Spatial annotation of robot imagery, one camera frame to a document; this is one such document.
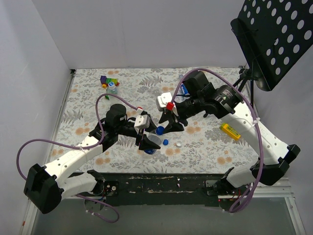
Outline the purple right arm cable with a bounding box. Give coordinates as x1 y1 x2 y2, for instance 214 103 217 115
171 68 264 213

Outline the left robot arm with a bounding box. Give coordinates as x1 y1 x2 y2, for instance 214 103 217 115
24 104 160 214

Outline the clear unlabelled plastic bottle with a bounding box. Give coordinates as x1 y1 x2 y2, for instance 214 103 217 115
107 85 118 94

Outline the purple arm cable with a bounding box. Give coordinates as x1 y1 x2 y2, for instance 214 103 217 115
171 68 264 213
16 93 144 223

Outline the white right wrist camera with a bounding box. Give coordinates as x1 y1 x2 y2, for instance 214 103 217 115
156 92 178 116

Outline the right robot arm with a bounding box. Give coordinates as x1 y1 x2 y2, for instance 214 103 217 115
156 71 300 195

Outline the Pocari Sweat labelled bottle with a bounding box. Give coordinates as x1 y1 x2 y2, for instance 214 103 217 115
143 127 164 159

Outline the yellow green toy block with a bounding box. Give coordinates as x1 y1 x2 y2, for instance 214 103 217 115
220 123 241 141

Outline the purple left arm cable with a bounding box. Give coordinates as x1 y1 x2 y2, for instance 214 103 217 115
16 93 144 223

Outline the black music stand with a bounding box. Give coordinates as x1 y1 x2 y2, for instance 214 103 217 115
230 0 313 92

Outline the Pepsi bottle blue label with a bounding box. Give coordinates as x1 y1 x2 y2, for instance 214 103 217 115
178 82 189 96

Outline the colourful toy block train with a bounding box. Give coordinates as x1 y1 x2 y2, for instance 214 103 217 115
100 75 120 88

